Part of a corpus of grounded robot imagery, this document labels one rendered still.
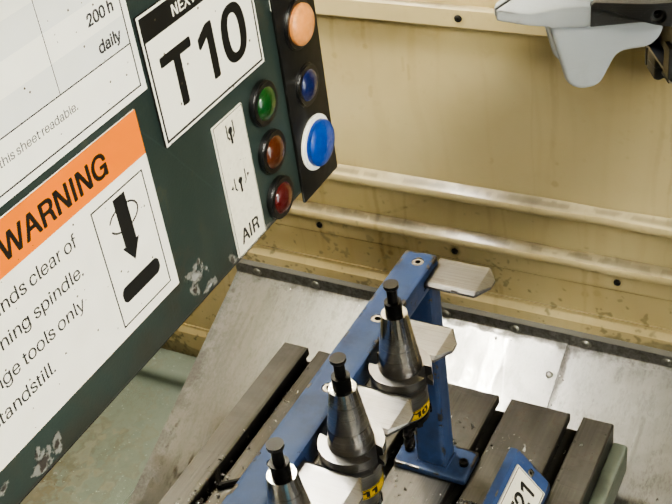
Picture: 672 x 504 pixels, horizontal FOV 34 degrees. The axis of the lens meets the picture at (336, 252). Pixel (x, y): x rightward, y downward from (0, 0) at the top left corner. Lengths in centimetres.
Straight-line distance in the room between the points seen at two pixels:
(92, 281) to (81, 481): 148
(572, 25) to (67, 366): 33
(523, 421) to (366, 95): 50
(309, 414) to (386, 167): 64
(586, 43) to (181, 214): 25
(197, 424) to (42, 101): 135
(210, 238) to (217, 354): 124
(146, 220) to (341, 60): 103
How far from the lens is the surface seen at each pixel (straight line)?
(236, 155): 62
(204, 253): 61
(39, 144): 49
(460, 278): 122
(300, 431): 105
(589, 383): 166
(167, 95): 56
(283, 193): 66
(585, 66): 67
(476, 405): 152
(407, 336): 106
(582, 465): 145
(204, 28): 58
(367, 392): 109
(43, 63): 49
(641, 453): 161
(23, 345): 51
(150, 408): 209
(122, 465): 200
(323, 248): 178
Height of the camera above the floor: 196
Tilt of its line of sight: 35 degrees down
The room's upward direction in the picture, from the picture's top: 9 degrees counter-clockwise
